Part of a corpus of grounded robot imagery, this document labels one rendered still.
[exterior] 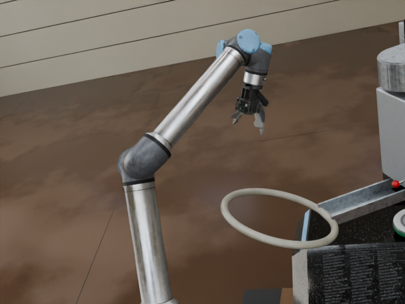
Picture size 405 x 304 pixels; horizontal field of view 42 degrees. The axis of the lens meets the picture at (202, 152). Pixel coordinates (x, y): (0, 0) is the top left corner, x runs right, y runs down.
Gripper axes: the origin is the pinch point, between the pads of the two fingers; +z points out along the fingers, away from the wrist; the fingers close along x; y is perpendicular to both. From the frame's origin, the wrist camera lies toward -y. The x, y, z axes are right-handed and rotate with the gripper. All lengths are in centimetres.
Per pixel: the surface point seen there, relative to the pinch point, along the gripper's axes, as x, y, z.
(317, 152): -96, -263, 90
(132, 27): -525, -395, 54
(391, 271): 60, -47, 54
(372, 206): 48, -31, 22
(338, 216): 41, -18, 27
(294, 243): 41, 16, 29
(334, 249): 34, -40, 54
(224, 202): 5.1, 14.1, 28.3
